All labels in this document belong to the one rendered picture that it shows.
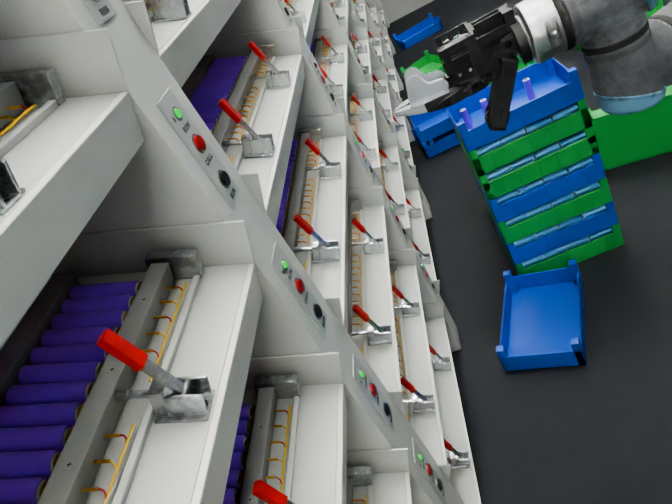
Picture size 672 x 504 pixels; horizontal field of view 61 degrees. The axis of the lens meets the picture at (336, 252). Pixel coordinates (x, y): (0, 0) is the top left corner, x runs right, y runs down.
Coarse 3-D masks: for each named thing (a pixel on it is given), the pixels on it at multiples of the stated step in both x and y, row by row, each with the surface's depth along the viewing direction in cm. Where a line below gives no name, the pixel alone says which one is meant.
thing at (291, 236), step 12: (300, 144) 117; (300, 156) 112; (300, 168) 108; (300, 180) 104; (312, 180) 107; (300, 192) 101; (312, 192) 103; (300, 204) 98; (288, 216) 94; (288, 228) 91; (288, 240) 89
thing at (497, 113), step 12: (504, 60) 82; (516, 60) 82; (504, 72) 83; (516, 72) 83; (492, 84) 87; (504, 84) 84; (492, 96) 87; (504, 96) 85; (492, 108) 87; (504, 108) 86; (492, 120) 87; (504, 120) 87
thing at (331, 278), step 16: (304, 128) 123; (320, 128) 122; (336, 128) 123; (336, 144) 121; (336, 160) 115; (320, 176) 110; (304, 192) 105; (320, 192) 105; (336, 192) 104; (320, 208) 100; (336, 208) 99; (320, 224) 96; (336, 224) 95; (304, 240) 92; (304, 256) 89; (320, 272) 85; (336, 272) 84; (320, 288) 82; (336, 288) 81; (336, 304) 73
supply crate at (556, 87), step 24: (528, 72) 153; (552, 72) 152; (576, 72) 134; (480, 96) 156; (552, 96) 137; (576, 96) 137; (456, 120) 158; (480, 120) 153; (528, 120) 140; (480, 144) 143
